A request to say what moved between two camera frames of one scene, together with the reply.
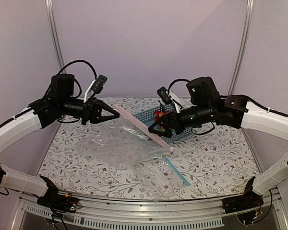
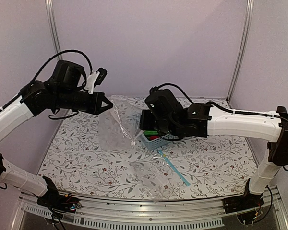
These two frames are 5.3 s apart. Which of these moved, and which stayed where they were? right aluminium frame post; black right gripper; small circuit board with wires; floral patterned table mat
Moved: black right gripper
Stayed: floral patterned table mat; right aluminium frame post; small circuit board with wires
